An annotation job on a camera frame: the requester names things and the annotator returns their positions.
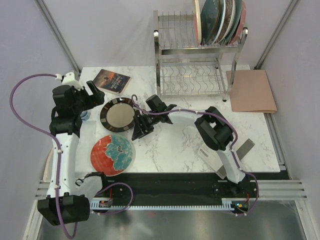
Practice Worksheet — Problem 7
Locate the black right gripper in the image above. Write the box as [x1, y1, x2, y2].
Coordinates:
[131, 111, 160, 142]

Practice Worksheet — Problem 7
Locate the black rim beige plate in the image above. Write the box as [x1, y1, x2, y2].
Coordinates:
[99, 97, 135, 133]

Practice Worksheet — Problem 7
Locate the red plate blue flower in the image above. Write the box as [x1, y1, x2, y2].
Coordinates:
[90, 134, 136, 177]

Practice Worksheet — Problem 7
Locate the cream and pink plate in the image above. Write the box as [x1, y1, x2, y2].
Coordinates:
[193, 0, 203, 46]

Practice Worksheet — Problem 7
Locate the dark blue blossom plate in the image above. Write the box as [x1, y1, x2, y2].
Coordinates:
[200, 0, 224, 45]

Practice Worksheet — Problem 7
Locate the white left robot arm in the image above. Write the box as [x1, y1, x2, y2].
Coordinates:
[37, 81, 110, 226]

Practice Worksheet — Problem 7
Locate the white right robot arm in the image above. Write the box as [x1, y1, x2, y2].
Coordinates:
[131, 94, 247, 197]

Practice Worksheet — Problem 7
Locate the steel two-tier dish rack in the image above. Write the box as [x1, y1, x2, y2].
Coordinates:
[153, 10, 248, 102]

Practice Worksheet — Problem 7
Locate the pink plate in rack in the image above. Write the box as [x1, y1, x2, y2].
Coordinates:
[229, 0, 247, 45]

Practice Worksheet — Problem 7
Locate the paperback book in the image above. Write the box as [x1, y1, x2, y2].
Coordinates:
[92, 69, 132, 96]

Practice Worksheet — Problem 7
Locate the blue white ceramic jar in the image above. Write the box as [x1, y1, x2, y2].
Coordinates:
[80, 110, 91, 121]

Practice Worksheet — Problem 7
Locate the white grey booklet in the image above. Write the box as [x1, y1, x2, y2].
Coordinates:
[197, 138, 255, 184]

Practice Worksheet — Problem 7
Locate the white watermelon pattern plate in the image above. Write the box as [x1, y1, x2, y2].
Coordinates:
[212, 0, 227, 44]

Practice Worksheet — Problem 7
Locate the teal green plate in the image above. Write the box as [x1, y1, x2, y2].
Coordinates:
[225, 0, 243, 45]

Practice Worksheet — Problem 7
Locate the brown floral pattern plate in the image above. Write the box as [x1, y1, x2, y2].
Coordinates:
[218, 0, 236, 44]

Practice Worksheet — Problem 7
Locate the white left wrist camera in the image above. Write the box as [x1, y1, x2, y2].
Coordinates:
[55, 71, 84, 91]

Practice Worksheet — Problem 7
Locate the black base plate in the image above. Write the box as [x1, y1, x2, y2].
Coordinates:
[80, 171, 261, 208]

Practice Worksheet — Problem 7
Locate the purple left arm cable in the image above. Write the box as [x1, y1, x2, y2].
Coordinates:
[9, 72, 78, 238]

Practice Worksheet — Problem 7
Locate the light blue cable duct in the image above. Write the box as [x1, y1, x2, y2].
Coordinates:
[89, 198, 237, 210]

